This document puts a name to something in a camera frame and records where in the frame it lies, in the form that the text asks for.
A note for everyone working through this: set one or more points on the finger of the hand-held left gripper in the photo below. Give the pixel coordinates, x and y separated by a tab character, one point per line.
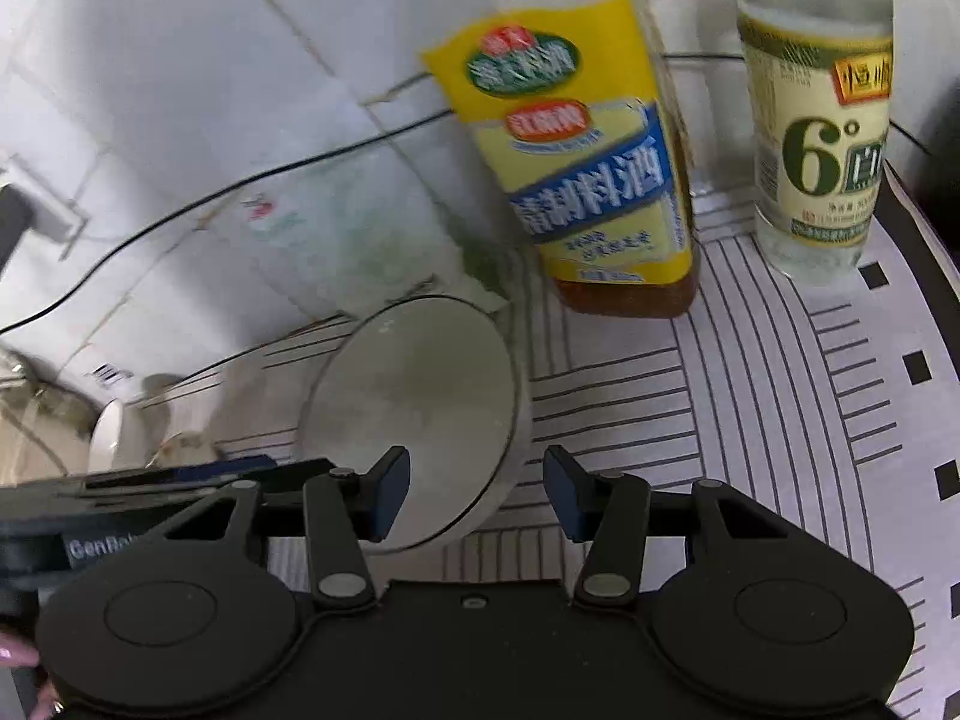
187	474

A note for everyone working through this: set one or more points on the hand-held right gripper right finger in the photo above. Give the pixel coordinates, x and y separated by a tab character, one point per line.
566	491

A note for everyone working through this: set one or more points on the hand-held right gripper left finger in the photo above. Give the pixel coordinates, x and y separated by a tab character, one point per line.
390	495

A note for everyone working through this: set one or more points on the white bowl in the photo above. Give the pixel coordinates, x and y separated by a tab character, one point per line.
106	435
412	420

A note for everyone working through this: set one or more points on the person's left hand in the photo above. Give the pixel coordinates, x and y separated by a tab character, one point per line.
19	654

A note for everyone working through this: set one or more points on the striped tablecloth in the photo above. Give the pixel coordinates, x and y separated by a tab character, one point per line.
750	427

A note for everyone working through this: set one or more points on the clear plastic bag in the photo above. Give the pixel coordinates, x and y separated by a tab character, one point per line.
337	240

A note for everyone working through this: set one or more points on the yellow label cooking wine bottle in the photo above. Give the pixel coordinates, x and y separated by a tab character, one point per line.
592	187

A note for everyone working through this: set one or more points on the black power adapter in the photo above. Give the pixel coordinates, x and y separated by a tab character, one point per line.
11	225

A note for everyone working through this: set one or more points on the clear vinegar bottle yellow cap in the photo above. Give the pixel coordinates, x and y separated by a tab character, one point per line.
817	157

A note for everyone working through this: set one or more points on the small white wall sticker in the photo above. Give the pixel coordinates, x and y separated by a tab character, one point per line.
109	373

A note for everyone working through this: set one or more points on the white wall socket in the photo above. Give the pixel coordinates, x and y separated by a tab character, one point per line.
56	202

